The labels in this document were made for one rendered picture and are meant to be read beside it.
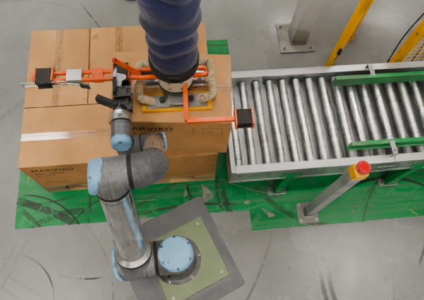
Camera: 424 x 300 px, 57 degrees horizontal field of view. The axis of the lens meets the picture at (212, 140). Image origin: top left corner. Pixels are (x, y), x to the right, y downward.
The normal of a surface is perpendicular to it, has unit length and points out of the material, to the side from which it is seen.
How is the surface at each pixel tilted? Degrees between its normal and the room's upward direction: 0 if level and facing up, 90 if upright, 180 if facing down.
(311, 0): 90
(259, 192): 0
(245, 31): 0
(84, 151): 0
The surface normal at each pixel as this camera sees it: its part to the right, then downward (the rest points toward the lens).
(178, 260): 0.14, -0.40
